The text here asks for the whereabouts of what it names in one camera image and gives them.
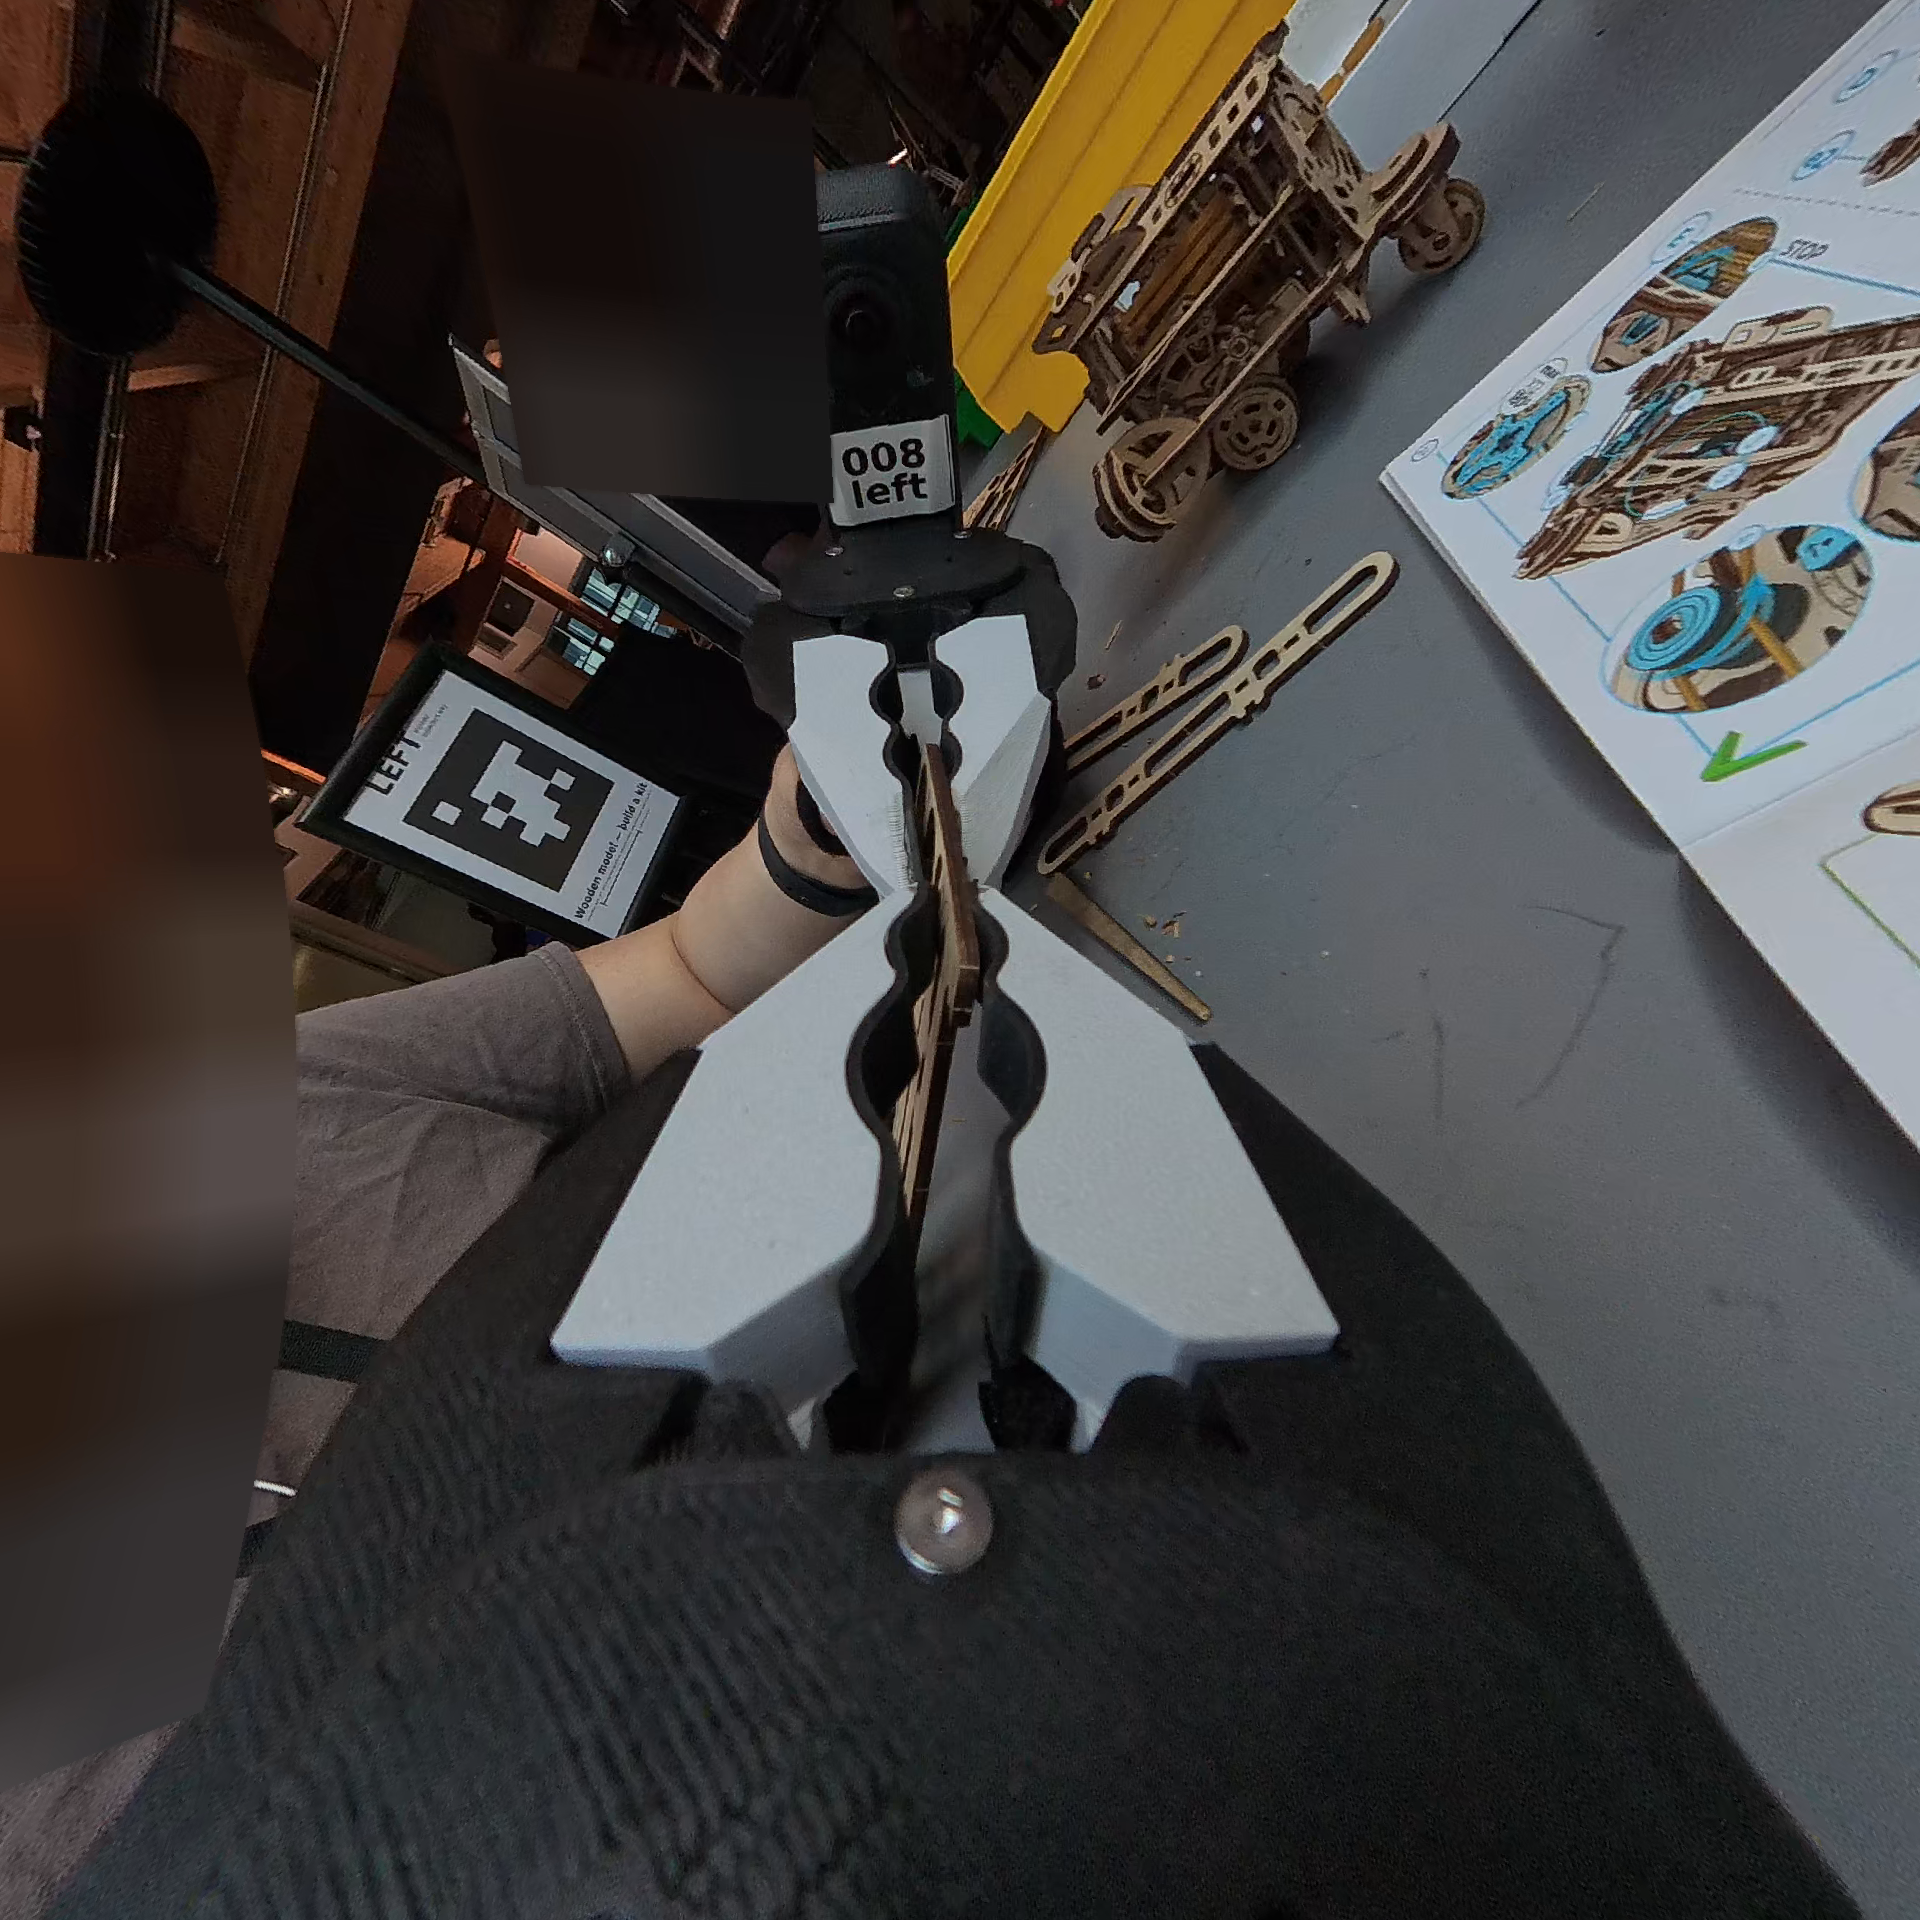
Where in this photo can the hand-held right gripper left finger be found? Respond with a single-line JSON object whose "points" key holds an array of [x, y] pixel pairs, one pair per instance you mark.
{"points": [[734, 1200]]}

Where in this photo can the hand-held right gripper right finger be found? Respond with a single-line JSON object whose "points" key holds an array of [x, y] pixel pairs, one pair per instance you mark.
{"points": [[1171, 1200]]}

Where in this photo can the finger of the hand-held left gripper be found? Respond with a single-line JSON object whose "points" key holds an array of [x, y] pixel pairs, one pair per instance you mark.
{"points": [[1002, 721], [841, 735]]}

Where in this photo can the wooden parts sheet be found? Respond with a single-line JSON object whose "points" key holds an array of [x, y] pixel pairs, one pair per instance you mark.
{"points": [[938, 931]]}

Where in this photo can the person's left forearm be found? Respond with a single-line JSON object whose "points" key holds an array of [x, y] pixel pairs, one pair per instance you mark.
{"points": [[734, 960]]}

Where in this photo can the wooden model vehicle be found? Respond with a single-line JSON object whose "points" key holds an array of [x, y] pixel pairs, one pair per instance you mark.
{"points": [[1230, 300]]}

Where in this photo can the person's left hand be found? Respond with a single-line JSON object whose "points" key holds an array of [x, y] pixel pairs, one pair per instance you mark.
{"points": [[794, 818]]}

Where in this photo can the black wristband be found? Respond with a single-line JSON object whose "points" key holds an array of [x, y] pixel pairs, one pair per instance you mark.
{"points": [[794, 885]]}

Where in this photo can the small wooden lattice part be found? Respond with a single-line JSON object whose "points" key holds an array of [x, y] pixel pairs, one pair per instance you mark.
{"points": [[1004, 481]]}

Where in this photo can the green plastic bin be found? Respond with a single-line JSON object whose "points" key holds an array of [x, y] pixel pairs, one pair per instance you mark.
{"points": [[972, 413]]}

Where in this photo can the grey framed panel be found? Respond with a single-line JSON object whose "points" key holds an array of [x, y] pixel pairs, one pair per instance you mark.
{"points": [[674, 548]]}

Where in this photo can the short slotted wooden strip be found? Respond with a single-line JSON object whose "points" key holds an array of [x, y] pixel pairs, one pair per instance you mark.
{"points": [[1223, 649]]}

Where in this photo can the long slotted wooden strip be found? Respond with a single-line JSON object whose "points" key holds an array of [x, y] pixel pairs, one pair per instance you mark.
{"points": [[1253, 683]]}

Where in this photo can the thin wooden stick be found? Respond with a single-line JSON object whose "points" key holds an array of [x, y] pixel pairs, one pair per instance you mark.
{"points": [[1125, 942]]}

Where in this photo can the black framed marker sign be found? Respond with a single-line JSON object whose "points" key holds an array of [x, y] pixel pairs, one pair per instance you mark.
{"points": [[494, 795]]}

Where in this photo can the yellow plastic bin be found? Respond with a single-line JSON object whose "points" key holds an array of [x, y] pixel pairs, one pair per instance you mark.
{"points": [[1080, 180]]}

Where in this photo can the instruction booklet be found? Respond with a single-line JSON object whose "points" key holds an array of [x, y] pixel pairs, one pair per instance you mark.
{"points": [[1771, 841]]}

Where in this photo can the white cardboard box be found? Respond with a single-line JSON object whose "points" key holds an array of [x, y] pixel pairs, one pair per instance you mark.
{"points": [[1351, 44]]}

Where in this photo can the black round fan on pole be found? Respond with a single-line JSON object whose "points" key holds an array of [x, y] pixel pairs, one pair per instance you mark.
{"points": [[120, 224]]}

